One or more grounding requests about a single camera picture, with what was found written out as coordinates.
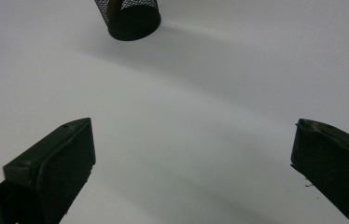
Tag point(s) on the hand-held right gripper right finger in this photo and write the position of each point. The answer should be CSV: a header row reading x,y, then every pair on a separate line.
x,y
337,168

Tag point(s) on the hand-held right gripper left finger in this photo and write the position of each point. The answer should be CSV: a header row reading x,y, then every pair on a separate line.
x,y
54,168

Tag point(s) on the black mesh pen cup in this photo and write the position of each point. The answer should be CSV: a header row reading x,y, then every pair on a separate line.
x,y
135,25

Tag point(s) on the white table sheet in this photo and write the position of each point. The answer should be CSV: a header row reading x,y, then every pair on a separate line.
x,y
194,124

